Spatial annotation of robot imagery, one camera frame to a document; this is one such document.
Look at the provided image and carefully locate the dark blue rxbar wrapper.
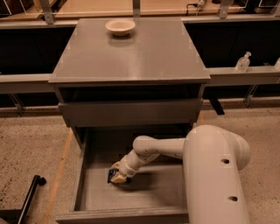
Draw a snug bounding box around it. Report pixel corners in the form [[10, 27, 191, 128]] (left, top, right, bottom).
[[108, 170, 131, 183]]

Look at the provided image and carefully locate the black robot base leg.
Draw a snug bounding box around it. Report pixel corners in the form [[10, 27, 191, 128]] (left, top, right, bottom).
[[0, 175, 46, 224]]

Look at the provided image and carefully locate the open grey middle drawer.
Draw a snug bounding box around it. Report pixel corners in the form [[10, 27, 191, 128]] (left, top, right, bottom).
[[56, 127, 189, 224]]

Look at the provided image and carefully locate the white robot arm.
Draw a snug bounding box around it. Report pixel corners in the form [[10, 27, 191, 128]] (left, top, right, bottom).
[[108, 125, 251, 224]]

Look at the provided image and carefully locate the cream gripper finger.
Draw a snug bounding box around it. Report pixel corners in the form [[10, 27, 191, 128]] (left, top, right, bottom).
[[110, 172, 127, 184]]

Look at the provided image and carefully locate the grey drawer cabinet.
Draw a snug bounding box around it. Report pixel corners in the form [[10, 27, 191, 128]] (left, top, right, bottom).
[[49, 17, 210, 145]]

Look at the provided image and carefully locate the closed grey top drawer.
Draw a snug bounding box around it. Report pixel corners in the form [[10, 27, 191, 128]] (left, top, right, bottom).
[[59, 99, 202, 127]]

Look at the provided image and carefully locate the grey metal rail frame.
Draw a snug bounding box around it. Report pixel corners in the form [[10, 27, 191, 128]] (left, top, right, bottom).
[[0, 66, 280, 94]]

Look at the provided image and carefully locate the cream ceramic bowl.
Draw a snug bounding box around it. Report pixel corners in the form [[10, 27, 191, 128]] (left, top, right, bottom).
[[105, 18, 136, 37]]

